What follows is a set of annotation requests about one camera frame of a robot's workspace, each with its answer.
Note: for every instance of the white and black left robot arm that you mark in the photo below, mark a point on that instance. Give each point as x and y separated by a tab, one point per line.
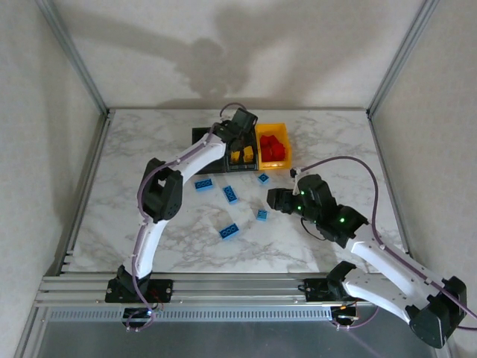
164	194

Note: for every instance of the long yellow lego brick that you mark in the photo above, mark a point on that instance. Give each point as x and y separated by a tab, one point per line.
248	153

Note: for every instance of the yellow plastic bin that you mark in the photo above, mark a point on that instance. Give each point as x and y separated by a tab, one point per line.
275	166

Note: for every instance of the small blue lego brick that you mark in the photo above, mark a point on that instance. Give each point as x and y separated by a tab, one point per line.
263	178
262	215

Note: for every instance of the aluminium table side rail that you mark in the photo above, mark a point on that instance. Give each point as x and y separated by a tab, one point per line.
381	153
86	186

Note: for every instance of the long blue lego brick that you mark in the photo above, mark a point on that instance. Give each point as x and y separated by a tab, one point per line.
230	194
229	231
203	185

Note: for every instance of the grey transparent panel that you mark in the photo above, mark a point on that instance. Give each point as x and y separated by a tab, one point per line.
238	339

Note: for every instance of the black controller board with LED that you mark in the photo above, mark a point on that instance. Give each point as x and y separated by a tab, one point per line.
134	315
344	317

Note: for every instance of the wide aluminium mounting rail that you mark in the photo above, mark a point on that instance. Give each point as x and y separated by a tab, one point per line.
238	289

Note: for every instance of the black plastic bin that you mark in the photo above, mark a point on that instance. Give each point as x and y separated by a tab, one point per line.
201	135
242	168

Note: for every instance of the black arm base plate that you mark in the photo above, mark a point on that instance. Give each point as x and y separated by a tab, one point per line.
313	291
165	289

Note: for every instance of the small yellow lego brick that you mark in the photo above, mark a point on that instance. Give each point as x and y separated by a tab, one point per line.
235	157

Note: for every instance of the red lego brick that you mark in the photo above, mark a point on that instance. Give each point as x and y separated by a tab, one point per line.
265	141
265	151
272	156
276	141
280	150

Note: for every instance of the aluminium frame post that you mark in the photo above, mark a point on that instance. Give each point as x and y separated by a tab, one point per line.
402	56
74	56

